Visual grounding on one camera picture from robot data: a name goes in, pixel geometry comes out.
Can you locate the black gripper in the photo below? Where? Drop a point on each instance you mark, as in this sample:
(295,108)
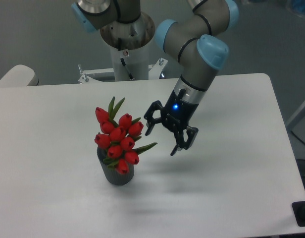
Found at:
(176,114)

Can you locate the red tulip bouquet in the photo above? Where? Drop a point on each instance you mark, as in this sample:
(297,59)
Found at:
(117,139)

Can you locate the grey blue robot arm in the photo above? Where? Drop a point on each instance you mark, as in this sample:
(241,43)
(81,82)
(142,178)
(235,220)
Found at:
(194,44)

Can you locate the dark grey ribbed vase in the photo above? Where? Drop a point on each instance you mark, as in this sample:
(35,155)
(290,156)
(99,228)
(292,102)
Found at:
(113,176)

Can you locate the white furniture leg right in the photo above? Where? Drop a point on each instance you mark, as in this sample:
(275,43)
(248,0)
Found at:
(296,117)

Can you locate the black device at table edge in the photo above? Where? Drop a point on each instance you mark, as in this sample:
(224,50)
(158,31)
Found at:
(299,212)

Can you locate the white chair armrest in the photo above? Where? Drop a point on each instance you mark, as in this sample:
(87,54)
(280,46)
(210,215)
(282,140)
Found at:
(19,76)

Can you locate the blue object top right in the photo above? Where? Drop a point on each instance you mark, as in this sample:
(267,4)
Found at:
(297,7)

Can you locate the white metal base frame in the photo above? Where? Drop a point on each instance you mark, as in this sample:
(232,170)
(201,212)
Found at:
(156,71)

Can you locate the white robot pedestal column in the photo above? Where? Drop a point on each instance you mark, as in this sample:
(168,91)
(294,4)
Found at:
(129,47)

